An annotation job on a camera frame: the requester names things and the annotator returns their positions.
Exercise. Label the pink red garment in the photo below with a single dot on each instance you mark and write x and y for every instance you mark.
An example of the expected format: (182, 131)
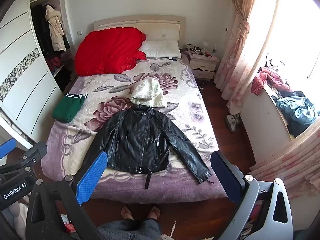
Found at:
(267, 78)

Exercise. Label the small clear bottle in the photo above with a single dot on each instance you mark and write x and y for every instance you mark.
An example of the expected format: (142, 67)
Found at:
(214, 49)

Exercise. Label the white pillow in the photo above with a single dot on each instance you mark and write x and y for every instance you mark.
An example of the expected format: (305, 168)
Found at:
(161, 48)

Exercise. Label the red duvet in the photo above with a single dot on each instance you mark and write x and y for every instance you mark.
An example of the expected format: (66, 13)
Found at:
(107, 50)

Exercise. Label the person's grey fuzzy clothing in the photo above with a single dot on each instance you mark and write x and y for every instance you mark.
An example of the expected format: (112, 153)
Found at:
(130, 230)

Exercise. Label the person's foot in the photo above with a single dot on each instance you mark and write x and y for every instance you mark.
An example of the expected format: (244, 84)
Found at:
(127, 213)
(153, 213)

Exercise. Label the dark blue clothes pile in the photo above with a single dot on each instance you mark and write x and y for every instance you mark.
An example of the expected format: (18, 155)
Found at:
(297, 112)

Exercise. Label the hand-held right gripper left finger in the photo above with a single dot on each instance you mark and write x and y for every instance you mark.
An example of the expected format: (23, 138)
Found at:
(91, 177)

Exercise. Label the green sweater with striped hem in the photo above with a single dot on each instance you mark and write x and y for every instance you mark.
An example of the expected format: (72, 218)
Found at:
(67, 107)

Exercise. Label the dark hanging clothes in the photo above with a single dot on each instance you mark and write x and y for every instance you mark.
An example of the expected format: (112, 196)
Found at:
(38, 30)

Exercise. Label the tied pink floral curtain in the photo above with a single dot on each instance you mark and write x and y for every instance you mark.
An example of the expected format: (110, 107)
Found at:
(240, 55)

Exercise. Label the grey slipper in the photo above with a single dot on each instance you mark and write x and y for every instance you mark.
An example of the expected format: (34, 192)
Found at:
(236, 118)
(230, 123)

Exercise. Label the small white table lamp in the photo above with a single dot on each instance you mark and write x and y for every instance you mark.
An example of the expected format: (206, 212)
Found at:
(205, 45)

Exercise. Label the floral plush blanket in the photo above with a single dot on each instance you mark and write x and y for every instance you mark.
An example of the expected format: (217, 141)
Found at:
(180, 110)

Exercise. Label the cream hanging coat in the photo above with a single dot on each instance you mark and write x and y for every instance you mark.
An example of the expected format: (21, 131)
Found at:
(55, 30)

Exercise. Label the loose pink floral curtain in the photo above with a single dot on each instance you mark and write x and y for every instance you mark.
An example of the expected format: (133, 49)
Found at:
(287, 165)

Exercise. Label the person's right foot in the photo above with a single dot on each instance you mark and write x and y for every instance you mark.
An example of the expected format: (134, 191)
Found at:
(153, 213)

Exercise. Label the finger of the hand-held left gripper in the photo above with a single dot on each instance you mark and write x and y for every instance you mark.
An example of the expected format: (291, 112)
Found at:
(5, 148)
(35, 153)

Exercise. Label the dark shoe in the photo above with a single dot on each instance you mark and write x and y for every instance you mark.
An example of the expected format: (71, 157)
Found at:
(202, 85)

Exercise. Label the bed with beige headboard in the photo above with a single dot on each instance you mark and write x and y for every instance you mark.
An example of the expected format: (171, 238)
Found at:
(160, 28)

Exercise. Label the black leather jacket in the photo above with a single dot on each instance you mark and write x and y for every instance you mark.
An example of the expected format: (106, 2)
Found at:
(140, 140)

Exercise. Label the cream towel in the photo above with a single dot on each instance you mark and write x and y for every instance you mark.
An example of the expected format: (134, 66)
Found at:
(147, 92)

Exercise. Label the folded dark red clothes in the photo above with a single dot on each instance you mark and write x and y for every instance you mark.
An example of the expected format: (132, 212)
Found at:
(55, 63)

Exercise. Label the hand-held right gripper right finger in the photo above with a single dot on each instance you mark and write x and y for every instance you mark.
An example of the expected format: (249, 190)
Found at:
(226, 177)

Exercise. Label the white nightstand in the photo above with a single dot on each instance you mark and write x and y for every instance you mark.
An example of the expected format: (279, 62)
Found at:
(203, 63)

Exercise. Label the person's left foot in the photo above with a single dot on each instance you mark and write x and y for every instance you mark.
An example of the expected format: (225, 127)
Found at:
(127, 213)

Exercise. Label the small dark phone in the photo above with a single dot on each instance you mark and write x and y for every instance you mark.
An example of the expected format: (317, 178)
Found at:
(173, 59)

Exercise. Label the white wardrobe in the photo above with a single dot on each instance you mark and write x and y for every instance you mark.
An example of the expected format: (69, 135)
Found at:
(22, 55)

